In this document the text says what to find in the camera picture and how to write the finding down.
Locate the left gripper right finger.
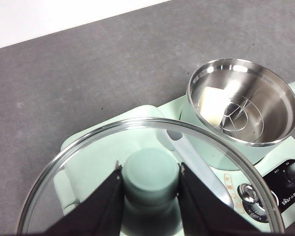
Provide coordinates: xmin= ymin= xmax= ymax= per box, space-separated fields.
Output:
xmin=178 ymin=161 xmax=265 ymax=236

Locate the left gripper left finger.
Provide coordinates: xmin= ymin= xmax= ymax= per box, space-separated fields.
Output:
xmin=43 ymin=160 xmax=125 ymax=236

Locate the glass lid with green knob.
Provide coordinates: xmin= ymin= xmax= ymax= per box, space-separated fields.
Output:
xmin=16 ymin=117 xmax=286 ymax=236

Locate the mint green griddle cover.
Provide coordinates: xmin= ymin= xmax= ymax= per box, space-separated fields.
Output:
xmin=53 ymin=104 xmax=185 ymax=236

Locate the black control panel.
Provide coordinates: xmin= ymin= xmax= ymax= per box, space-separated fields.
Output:
xmin=243 ymin=159 xmax=295 ymax=222

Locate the mint green breakfast machine base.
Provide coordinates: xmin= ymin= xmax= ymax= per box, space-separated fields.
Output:
xmin=53 ymin=97 xmax=295 ymax=236

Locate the steel wire steamer rack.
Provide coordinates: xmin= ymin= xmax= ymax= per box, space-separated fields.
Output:
xmin=220 ymin=98 xmax=267 ymax=145

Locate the mint green pot with handle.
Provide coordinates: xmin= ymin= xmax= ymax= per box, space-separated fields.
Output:
xmin=179 ymin=58 xmax=295 ymax=160

